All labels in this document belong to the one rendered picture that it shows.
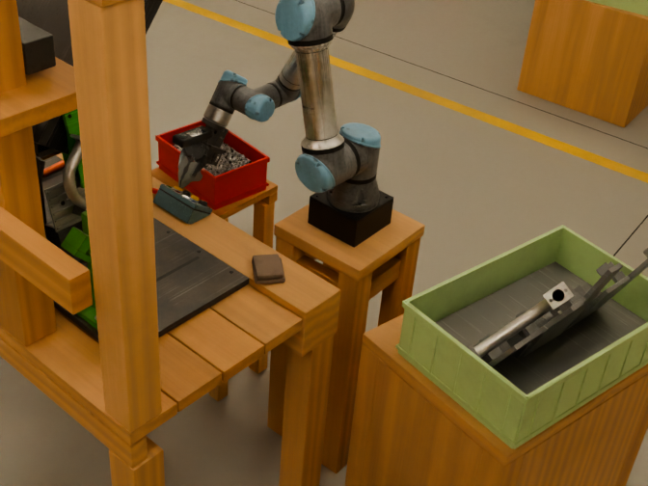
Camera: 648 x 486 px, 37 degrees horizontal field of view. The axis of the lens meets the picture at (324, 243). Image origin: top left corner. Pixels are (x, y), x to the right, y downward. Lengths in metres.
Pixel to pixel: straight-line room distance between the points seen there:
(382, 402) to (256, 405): 0.92
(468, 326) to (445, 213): 2.01
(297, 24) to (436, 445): 1.11
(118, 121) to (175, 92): 3.70
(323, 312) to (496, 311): 0.46
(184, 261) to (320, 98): 0.56
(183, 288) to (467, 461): 0.83
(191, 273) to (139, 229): 0.71
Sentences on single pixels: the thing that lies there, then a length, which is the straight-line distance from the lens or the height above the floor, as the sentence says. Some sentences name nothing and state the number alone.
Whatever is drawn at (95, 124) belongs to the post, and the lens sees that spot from 1.73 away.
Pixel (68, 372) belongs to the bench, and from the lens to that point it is 2.32.
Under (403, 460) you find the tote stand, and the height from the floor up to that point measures 0.49.
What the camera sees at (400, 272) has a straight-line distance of 2.93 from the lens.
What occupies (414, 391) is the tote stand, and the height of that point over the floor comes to 0.74.
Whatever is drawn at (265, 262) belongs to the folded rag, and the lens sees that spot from 2.54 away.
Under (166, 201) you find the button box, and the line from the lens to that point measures 2.78.
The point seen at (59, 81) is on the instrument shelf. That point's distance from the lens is 2.07.
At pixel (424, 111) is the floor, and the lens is 5.36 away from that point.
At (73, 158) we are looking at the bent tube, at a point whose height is 1.17.
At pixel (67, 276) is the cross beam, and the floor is 1.27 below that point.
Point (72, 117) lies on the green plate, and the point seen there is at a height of 1.25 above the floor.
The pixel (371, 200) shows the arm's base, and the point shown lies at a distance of 2.74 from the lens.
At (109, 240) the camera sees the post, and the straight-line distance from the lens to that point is 1.85.
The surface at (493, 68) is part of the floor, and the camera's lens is 5.97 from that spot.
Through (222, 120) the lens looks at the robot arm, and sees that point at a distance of 2.79.
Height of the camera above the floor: 2.46
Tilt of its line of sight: 36 degrees down
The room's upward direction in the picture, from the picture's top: 5 degrees clockwise
